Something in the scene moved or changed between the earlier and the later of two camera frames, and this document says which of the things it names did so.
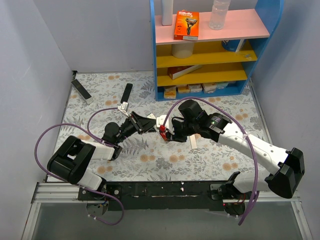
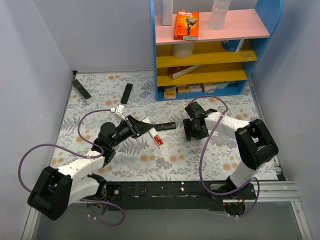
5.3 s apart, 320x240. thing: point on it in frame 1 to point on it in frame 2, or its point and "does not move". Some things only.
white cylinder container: x=183 y=50 does not move
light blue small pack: x=221 y=85 does not move
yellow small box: x=183 y=89 does not move
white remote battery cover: x=193 y=142 does not move
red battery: x=163 y=136 to x=159 y=139
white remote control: x=157 y=129 to x=156 y=137
